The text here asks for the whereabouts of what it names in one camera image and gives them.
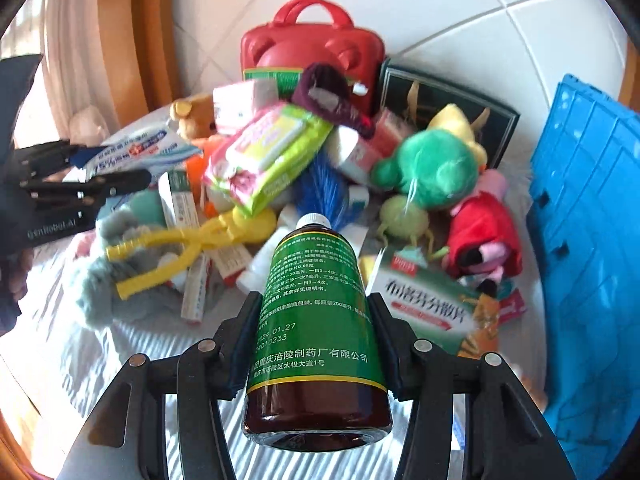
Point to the brown teddy bear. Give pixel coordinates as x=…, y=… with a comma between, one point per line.
x=192, y=115

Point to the red plastic carry case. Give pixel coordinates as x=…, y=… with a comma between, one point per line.
x=310, y=45

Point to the red dress pig plush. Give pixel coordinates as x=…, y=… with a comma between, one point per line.
x=480, y=230

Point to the dark green gift box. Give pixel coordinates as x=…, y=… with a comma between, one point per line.
x=450, y=95

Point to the green white medicine box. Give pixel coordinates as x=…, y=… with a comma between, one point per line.
x=425, y=305

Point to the light green plush ball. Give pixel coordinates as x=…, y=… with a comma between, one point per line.
x=402, y=217

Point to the wooden frame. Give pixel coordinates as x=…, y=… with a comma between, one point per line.
x=140, y=35

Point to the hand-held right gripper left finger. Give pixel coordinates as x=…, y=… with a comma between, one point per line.
x=240, y=340

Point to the pink white box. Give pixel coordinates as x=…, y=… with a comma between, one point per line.
x=240, y=100

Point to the blue plastic crate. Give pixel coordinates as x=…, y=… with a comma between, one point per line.
x=585, y=235

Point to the pale pink curtain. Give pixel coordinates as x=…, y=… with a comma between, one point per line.
x=70, y=50

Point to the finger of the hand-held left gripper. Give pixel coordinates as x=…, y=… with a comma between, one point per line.
x=60, y=152
x=120, y=181

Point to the yellow plush toy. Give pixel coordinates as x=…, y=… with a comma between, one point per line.
x=460, y=125

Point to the dark purple pouch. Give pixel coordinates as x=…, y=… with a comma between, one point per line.
x=325, y=90

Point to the green pink wet wipes pack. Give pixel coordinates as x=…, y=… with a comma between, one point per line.
x=270, y=155

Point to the white red toothpaste box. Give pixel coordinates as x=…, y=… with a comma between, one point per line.
x=195, y=290

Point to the brown green-label medicine bottle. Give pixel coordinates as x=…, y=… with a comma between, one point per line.
x=310, y=310

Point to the white green toothpaste box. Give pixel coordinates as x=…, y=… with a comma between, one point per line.
x=177, y=200

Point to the mint green plush toy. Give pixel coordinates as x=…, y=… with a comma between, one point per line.
x=145, y=207

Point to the small pink box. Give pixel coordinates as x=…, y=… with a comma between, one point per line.
x=512, y=307

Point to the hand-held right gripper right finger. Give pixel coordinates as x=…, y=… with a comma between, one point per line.
x=387, y=340

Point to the blue white toothpaste box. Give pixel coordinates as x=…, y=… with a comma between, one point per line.
x=145, y=147

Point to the long green box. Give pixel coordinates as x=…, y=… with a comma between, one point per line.
x=280, y=77

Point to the white plastic bottle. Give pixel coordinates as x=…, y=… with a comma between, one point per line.
x=260, y=265

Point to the yellow plastic tongs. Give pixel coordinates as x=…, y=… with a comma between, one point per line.
x=220, y=232

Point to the grey plush toy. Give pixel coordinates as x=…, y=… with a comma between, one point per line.
x=100, y=280

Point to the white red tube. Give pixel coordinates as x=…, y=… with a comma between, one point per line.
x=355, y=152

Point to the blue feathery plush toy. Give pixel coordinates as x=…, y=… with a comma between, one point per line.
x=322, y=190

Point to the person's left hand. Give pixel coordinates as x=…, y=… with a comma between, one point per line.
x=19, y=275

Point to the pale beige plush toy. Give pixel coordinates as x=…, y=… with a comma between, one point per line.
x=87, y=125

